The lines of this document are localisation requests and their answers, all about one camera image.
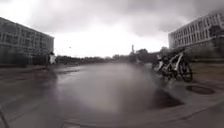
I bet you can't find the row of distant trees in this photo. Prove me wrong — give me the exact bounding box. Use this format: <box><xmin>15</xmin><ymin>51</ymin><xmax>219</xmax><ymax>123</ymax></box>
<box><xmin>54</xmin><ymin>47</ymin><xmax>169</xmax><ymax>65</ymax></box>

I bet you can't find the distant tower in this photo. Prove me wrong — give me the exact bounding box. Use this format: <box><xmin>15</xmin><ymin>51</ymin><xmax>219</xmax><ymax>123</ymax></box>
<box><xmin>130</xmin><ymin>44</ymin><xmax>136</xmax><ymax>55</ymax></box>

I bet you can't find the wet grey paved plaza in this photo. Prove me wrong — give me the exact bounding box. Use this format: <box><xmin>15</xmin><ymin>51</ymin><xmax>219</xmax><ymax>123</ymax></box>
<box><xmin>0</xmin><ymin>62</ymin><xmax>224</xmax><ymax>128</ymax></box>

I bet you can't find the dark bicycle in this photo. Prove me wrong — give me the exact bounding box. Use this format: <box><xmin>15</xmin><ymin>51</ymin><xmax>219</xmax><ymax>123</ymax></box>
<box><xmin>153</xmin><ymin>54</ymin><xmax>172</xmax><ymax>77</ymax></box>

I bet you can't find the white bicycle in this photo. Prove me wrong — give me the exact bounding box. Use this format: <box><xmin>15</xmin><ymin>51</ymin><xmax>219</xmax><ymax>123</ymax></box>
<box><xmin>165</xmin><ymin>48</ymin><xmax>194</xmax><ymax>83</ymax></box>

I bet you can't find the pale multi-storey building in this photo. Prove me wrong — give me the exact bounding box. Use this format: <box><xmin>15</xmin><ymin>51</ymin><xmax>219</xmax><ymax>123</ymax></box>
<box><xmin>167</xmin><ymin>11</ymin><xmax>224</xmax><ymax>61</ymax></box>

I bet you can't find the round dark ground cover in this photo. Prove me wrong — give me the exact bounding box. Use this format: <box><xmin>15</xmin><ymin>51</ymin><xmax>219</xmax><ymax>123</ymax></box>
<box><xmin>185</xmin><ymin>84</ymin><xmax>217</xmax><ymax>96</ymax></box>

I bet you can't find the long grey office building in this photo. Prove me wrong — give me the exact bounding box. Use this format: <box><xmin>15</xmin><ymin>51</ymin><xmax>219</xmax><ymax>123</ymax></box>
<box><xmin>0</xmin><ymin>16</ymin><xmax>55</xmax><ymax>66</ymax></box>

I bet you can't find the dark hedge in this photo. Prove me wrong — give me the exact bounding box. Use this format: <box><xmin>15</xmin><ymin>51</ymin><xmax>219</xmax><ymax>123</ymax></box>
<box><xmin>185</xmin><ymin>41</ymin><xmax>224</xmax><ymax>64</ymax></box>

